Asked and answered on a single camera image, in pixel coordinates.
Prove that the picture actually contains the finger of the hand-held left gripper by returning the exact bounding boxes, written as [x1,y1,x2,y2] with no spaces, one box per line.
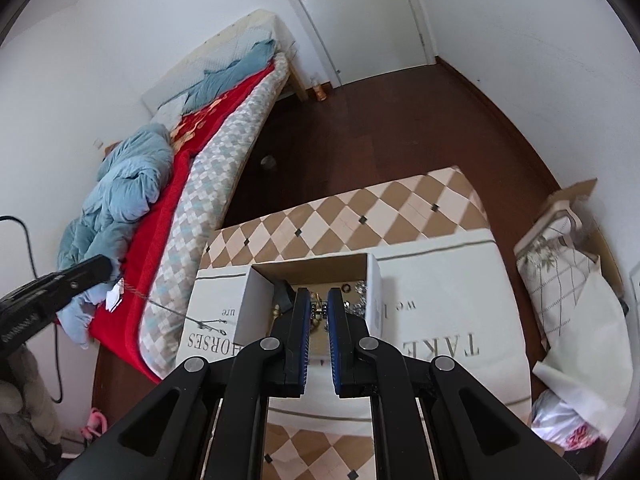
[35,254,113,307]

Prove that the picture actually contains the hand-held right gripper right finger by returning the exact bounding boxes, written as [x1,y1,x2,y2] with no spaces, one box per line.
[327,287,579,480]

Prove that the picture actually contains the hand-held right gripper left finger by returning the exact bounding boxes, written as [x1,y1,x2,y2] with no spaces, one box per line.
[57,287,312,480]

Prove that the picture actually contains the black band bracelet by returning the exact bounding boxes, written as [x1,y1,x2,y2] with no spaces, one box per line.
[272,280,297,318]

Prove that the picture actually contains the cardboard box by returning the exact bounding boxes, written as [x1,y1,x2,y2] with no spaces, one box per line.
[232,252,385,356]

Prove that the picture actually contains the thin silver necklace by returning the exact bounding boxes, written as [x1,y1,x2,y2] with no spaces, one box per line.
[111,280,238,328]

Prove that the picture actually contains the bed with red blanket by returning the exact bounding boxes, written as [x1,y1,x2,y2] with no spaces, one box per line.
[90,62,278,383]

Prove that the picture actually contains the light blue quilt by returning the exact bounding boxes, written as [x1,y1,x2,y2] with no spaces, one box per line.
[56,125,176,351]

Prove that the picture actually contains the diamond-patterned printed tablecloth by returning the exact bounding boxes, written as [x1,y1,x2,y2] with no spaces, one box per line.
[175,165,533,480]

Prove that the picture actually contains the pink slippers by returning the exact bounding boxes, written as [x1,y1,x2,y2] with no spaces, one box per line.
[82,407,107,439]

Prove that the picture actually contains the checkered bed sheet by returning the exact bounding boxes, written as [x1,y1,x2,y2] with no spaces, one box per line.
[139,52,292,378]

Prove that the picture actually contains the white pillow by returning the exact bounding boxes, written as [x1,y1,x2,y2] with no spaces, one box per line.
[150,97,191,128]

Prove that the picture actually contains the floral checked tote bag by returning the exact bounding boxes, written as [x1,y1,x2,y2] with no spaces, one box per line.
[515,210,602,352]

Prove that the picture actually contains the white bed headboard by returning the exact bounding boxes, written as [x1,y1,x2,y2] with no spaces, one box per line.
[141,9,309,117]

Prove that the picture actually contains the red-printed plastic bag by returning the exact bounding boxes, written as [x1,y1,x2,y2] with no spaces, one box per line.
[530,390,609,452]

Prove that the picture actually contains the blue blanket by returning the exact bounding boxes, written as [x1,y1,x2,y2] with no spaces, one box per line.
[182,40,278,113]

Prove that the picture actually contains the white paper bag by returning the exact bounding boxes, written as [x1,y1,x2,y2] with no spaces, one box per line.
[532,255,634,441]

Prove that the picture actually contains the white door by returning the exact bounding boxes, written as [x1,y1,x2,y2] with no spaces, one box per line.
[272,0,439,87]

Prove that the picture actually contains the black cable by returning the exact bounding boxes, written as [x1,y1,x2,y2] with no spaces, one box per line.
[0,216,64,403]

